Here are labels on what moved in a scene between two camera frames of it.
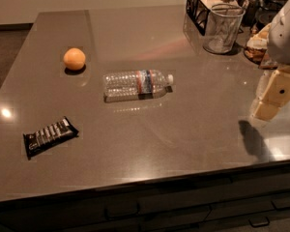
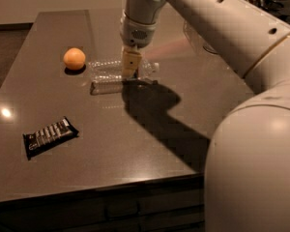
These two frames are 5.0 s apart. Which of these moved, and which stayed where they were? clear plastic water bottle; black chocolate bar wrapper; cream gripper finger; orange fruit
Moved: clear plastic water bottle; cream gripper finger
Stayed: black chocolate bar wrapper; orange fruit
